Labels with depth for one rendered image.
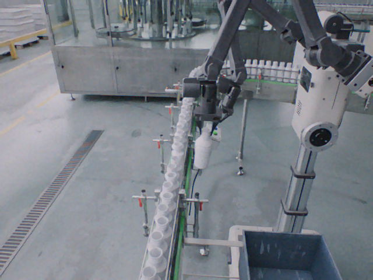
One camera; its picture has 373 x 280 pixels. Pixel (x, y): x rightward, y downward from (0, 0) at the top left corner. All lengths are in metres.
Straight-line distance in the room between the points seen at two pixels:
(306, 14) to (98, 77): 4.08
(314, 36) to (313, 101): 0.34
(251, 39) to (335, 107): 5.11
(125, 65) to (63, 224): 2.75
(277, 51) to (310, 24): 5.44
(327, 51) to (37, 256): 2.30
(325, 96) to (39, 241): 2.27
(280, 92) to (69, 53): 3.33
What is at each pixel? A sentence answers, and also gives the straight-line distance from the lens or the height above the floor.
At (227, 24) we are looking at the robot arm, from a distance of 1.03.
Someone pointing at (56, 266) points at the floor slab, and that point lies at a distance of 2.45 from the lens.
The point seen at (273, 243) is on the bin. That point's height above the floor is 0.89.
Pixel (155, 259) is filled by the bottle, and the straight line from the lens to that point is 0.84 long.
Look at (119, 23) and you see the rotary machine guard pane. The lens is 4.60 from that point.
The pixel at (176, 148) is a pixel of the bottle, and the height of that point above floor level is 1.15.
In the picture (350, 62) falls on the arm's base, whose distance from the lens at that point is 1.17.
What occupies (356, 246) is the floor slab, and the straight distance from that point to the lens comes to 2.74.
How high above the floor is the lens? 1.82
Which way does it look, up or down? 29 degrees down
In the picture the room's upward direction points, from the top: straight up
